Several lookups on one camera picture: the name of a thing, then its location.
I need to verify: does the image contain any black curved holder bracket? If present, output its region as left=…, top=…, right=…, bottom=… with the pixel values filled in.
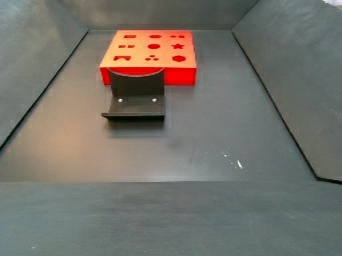
left=101, top=69, right=166, bottom=120

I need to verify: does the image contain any red shape sorter box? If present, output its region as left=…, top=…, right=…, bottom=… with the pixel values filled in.
left=99, top=30, right=196, bottom=85

